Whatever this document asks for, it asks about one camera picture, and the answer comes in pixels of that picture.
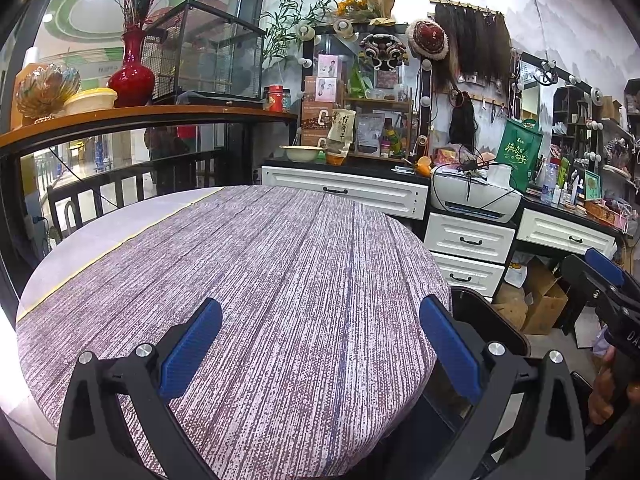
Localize brown wooden counter shelf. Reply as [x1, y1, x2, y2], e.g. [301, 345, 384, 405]
[0, 105, 299, 161]

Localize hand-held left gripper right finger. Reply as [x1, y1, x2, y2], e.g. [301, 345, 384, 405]
[419, 294, 586, 480]

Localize red round hat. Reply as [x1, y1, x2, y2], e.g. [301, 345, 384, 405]
[406, 19, 448, 61]

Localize open cardboard box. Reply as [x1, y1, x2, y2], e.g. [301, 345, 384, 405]
[520, 257, 569, 336]

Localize small wooden rack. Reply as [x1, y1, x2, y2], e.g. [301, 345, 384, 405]
[345, 97, 413, 158]

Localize gold lotus ornament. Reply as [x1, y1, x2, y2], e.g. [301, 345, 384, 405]
[15, 64, 81, 121]

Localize black wig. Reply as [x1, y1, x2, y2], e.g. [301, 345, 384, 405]
[448, 92, 476, 146]

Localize dried branches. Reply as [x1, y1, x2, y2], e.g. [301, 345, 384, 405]
[102, 0, 168, 31]

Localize sunflower bouquet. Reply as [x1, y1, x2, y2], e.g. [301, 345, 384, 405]
[336, 0, 398, 23]

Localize stack of brown boxes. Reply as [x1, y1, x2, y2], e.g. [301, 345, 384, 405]
[301, 76, 337, 153]

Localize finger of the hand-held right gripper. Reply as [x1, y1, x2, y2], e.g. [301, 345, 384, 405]
[584, 247, 640, 306]
[559, 255, 621, 311]

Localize ornate headdress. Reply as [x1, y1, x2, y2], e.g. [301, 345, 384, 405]
[360, 32, 408, 70]

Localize green leafy plant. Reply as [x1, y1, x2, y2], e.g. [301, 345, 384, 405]
[260, 0, 351, 68]

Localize beige paper snack bag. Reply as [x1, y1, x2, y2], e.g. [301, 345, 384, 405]
[326, 108, 357, 166]

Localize white printer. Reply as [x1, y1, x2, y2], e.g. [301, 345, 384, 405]
[430, 165, 523, 224]

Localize black cable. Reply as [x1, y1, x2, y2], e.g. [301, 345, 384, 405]
[432, 157, 481, 211]

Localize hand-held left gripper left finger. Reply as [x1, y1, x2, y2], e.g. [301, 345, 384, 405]
[56, 297, 224, 480]

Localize black slatted chair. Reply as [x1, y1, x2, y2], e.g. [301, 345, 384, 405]
[47, 150, 226, 243]

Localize person's right hand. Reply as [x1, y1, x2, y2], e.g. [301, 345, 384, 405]
[587, 345, 621, 426]

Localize yellow bowl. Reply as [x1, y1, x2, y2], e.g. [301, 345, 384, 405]
[62, 87, 118, 116]

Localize green tote bag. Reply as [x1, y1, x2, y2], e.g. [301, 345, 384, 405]
[495, 117, 544, 193]

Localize light lavender tablecloth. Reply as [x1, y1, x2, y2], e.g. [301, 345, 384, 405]
[15, 187, 226, 326]

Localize cluster of cosmetic bottles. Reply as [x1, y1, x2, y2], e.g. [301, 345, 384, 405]
[552, 157, 586, 208]

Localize clear water bottle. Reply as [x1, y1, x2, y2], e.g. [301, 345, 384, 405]
[545, 162, 560, 203]

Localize green packet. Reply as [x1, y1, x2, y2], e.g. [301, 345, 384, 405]
[348, 62, 373, 98]

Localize red vase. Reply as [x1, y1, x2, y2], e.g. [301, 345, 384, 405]
[106, 27, 156, 108]

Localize vanity mirror with bulbs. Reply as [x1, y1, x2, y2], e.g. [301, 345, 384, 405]
[301, 22, 433, 161]
[510, 47, 640, 186]

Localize wicker basket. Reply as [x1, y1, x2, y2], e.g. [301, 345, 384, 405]
[584, 200, 621, 228]

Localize flat brown cardboard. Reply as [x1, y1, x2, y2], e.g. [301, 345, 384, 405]
[492, 287, 528, 331]

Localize cream basin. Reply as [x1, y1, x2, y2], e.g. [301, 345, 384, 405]
[279, 145, 321, 163]

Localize row of hanging hair extensions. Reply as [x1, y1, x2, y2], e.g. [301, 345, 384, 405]
[432, 0, 513, 88]

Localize white bag yellow print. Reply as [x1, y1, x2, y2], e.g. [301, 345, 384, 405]
[505, 260, 531, 288]

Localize wide white drawer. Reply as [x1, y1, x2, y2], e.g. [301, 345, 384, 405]
[261, 166, 430, 221]

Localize glass terrarium black frame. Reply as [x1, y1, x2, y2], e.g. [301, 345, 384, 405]
[145, 0, 268, 103]

